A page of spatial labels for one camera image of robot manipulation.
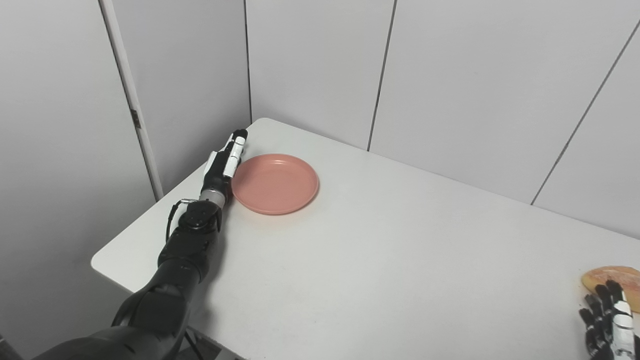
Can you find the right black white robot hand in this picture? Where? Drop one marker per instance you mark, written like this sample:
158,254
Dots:
607,330

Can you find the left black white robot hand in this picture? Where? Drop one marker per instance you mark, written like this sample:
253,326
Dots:
216,172

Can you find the golden bread roll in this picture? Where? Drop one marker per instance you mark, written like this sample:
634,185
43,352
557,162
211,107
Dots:
607,275

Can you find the pink round plate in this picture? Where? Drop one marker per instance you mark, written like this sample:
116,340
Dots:
275,184

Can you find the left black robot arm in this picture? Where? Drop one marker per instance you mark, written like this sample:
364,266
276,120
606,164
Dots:
185,255

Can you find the black table leg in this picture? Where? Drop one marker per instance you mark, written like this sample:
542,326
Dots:
192,346

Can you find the white partition post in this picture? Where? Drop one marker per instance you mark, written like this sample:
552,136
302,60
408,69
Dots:
132,100

